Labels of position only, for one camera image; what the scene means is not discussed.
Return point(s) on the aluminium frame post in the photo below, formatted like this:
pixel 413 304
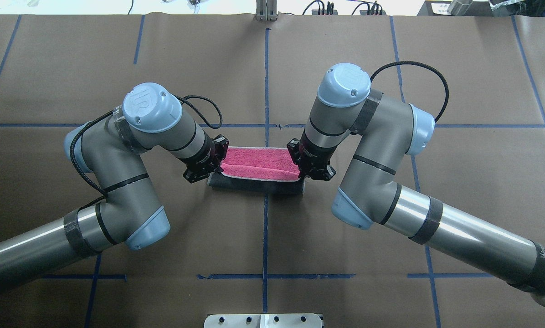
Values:
pixel 266 10

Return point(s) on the orange black connector box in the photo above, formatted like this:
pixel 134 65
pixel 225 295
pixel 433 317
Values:
pixel 320 8

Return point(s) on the white mounting plate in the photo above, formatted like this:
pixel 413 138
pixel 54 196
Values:
pixel 265 320

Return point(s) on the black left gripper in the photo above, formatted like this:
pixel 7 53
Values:
pixel 201 157

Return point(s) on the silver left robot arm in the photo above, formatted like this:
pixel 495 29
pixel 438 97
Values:
pixel 106 152

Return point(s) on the pink towel with grey back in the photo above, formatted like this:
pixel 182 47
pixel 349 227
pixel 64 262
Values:
pixel 258 169

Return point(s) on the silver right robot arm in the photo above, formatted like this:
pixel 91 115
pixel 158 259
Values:
pixel 390 129

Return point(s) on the silver metal cup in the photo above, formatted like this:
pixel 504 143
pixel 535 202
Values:
pixel 459 7

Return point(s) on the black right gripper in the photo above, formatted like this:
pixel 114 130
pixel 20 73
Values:
pixel 312 154

